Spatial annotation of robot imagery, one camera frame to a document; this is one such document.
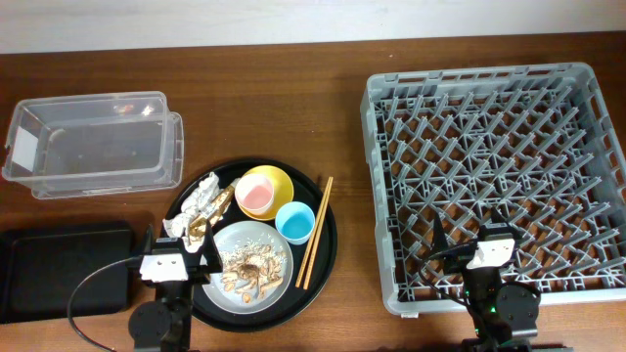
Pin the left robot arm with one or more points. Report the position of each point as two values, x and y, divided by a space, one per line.
164 324

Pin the white tissue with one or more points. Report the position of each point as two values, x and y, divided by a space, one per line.
195 204

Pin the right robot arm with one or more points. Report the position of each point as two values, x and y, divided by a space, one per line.
504 314

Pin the black rectangular tray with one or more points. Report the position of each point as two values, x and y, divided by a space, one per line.
40 268

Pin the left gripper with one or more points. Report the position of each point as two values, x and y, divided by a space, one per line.
208 261

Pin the light blue cup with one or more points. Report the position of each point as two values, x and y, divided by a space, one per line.
295 221

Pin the grey dishwasher rack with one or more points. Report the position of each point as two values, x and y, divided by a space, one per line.
537 142

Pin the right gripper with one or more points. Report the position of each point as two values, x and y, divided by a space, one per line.
439 239

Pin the pink cup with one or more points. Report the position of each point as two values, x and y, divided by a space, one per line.
254 193

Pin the food scraps on plate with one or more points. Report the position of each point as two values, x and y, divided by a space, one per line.
254 270

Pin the grey plate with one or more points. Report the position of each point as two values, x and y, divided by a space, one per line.
241 233

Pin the gold foil wrapper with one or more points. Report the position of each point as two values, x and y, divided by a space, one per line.
211 215

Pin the clear plastic waste bin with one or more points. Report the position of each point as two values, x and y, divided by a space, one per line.
91 145

